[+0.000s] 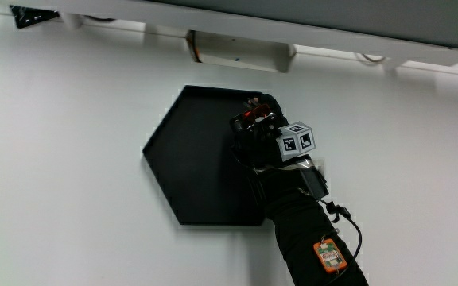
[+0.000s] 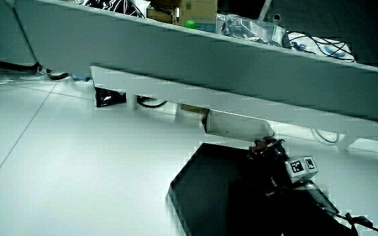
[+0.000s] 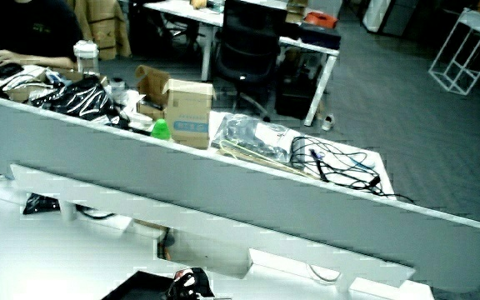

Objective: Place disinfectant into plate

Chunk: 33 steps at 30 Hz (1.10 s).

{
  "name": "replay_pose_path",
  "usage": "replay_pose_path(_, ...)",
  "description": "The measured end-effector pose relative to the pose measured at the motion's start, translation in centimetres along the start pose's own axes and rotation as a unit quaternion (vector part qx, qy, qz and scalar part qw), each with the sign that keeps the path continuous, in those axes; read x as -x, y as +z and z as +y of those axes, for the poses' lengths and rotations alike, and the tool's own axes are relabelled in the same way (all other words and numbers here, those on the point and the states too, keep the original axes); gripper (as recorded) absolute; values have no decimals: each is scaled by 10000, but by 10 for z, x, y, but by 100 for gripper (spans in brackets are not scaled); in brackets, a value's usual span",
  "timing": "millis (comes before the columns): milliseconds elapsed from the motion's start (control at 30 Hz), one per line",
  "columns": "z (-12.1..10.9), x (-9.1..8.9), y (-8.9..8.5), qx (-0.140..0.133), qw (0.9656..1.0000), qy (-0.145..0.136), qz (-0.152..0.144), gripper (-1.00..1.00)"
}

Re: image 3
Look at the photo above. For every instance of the white shoe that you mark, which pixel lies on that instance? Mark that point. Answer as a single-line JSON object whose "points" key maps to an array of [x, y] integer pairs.
{"points": [[328, 122]]}

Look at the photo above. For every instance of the white office desk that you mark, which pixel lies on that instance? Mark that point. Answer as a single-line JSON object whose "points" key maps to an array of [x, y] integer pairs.
{"points": [[206, 16]]}

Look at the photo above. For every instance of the clear plastic bag with parts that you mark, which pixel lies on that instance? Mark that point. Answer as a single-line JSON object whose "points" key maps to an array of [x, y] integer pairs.
{"points": [[252, 135]]}

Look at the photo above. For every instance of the red box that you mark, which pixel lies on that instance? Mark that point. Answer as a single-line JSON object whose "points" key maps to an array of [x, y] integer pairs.
{"points": [[321, 19]]}

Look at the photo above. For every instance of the cardboard box with blue label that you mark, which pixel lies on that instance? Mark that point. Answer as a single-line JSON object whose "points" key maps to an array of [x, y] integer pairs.
{"points": [[188, 114]]}

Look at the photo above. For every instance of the person's right hand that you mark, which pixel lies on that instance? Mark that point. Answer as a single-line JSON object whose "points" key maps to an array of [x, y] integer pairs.
{"points": [[190, 283]]}

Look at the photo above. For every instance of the tan flat envelope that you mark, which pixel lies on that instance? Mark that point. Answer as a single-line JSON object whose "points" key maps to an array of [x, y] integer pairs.
{"points": [[261, 160]]}

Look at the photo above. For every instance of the white striped cloth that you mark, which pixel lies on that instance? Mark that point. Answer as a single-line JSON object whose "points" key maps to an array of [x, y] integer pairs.
{"points": [[23, 78]]}

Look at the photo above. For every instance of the open brown cardboard box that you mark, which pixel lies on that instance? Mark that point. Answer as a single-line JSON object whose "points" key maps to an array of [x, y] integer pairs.
{"points": [[153, 87]]}

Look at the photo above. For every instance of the clear bottle with white lid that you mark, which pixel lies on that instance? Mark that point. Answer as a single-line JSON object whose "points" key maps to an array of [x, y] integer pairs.
{"points": [[86, 56]]}

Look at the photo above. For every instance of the small black pouch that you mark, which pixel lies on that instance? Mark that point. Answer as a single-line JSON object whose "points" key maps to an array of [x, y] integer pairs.
{"points": [[40, 204]]}

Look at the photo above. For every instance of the black computer tower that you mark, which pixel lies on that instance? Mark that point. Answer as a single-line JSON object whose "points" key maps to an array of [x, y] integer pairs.
{"points": [[295, 93]]}

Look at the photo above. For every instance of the green bottle cap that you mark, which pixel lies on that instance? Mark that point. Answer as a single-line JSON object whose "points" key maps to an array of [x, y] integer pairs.
{"points": [[161, 130]]}

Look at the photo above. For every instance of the white shelf rail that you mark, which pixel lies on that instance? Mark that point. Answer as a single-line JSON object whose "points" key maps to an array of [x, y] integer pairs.
{"points": [[190, 223]]}

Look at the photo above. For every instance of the black square plate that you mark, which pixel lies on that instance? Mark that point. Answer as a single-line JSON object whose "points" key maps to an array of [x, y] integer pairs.
{"points": [[140, 288]]}

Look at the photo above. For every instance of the black office chair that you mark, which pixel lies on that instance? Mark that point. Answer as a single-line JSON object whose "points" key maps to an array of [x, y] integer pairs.
{"points": [[248, 46]]}

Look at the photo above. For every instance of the small brown cardboard box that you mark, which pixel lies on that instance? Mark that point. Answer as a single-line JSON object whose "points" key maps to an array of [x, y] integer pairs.
{"points": [[297, 11]]}

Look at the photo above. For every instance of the stack of brown cardboard boxes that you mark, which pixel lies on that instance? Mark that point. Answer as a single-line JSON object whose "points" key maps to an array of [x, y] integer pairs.
{"points": [[102, 25]]}

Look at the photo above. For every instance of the grey partition panel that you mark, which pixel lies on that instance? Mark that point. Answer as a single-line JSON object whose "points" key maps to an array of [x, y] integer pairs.
{"points": [[240, 196]]}

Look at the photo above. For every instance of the dark blue box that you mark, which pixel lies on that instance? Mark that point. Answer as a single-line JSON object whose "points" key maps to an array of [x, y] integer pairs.
{"points": [[319, 36]]}

